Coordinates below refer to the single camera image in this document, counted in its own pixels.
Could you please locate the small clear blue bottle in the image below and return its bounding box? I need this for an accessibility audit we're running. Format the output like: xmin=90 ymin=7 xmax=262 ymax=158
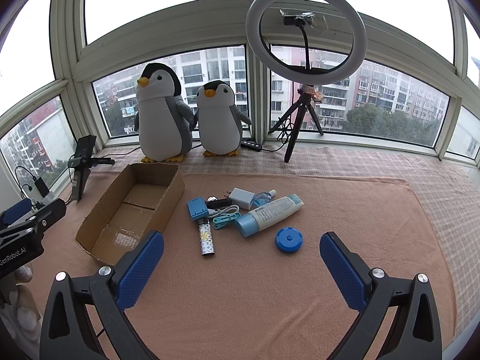
xmin=252 ymin=189 xmax=277 ymax=208

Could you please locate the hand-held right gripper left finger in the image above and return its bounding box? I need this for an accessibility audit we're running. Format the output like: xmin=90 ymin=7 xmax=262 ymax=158
xmin=39 ymin=230 xmax=166 ymax=360

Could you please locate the black adapter cable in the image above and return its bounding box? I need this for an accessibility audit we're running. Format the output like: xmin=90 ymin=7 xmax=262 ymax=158
xmin=15 ymin=165 xmax=38 ymax=196

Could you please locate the small penguin plush toy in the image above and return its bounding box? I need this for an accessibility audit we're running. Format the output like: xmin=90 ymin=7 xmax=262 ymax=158
xmin=193 ymin=80 xmax=253 ymax=157

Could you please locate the white cable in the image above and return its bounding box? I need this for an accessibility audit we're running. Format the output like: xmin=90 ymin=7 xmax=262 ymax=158
xmin=208 ymin=204 xmax=241 ymax=218

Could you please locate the camera in ring light holder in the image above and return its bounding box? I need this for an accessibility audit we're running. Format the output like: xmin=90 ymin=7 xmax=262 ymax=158
xmin=279 ymin=8 xmax=327 ymax=31

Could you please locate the blue folding phone stand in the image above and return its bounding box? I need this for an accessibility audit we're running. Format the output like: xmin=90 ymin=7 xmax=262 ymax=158
xmin=187 ymin=197 xmax=209 ymax=221

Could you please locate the teal clothespin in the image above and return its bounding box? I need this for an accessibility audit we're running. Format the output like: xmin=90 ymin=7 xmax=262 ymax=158
xmin=211 ymin=212 xmax=241 ymax=230

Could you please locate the black device on grey stand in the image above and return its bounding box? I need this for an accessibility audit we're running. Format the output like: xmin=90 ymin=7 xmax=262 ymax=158
xmin=67 ymin=135 xmax=116 ymax=202

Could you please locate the white ring light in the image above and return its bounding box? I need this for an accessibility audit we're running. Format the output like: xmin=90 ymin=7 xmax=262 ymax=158
xmin=245 ymin=0 xmax=368 ymax=85

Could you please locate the brown cardboard box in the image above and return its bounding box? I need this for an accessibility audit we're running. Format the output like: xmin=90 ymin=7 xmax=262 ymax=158
xmin=75 ymin=162 xmax=186 ymax=267

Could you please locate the white wall charger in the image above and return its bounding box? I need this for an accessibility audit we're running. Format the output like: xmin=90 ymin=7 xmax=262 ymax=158
xmin=224 ymin=187 xmax=256 ymax=211

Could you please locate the white window frame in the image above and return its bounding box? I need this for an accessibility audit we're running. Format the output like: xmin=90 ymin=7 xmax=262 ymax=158
xmin=0 ymin=0 xmax=480 ymax=166

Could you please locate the patterned lighter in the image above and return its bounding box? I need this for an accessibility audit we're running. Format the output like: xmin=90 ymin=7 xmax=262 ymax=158
xmin=198 ymin=217 xmax=215 ymax=257

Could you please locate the blue round case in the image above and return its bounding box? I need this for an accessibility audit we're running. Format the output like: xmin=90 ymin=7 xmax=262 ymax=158
xmin=275 ymin=226 xmax=305 ymax=253

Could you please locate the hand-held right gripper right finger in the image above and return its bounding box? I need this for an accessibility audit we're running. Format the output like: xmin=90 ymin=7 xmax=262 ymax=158
xmin=319 ymin=231 xmax=443 ymax=360

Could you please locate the ring light black cable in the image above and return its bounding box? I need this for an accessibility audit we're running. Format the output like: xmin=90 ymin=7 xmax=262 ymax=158
xmin=260 ymin=82 xmax=297 ymax=152

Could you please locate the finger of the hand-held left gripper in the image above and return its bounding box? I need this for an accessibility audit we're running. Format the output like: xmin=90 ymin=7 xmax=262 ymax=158
xmin=30 ymin=198 xmax=67 ymax=236
xmin=0 ymin=199 xmax=33 ymax=226

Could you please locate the checked cloth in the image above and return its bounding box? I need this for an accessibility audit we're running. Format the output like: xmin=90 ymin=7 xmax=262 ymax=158
xmin=90 ymin=144 xmax=480 ymax=308

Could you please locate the white lotion tube blue cap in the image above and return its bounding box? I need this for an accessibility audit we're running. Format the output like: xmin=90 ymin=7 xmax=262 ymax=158
xmin=235 ymin=194 xmax=304 ymax=238

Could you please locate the thin black sill cable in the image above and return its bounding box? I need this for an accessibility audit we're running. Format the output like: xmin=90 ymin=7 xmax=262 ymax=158
xmin=94 ymin=146 xmax=141 ymax=158

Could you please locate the large penguin plush toy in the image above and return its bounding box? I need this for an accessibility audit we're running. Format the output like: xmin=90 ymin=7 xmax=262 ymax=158
xmin=134 ymin=62 xmax=196 ymax=164

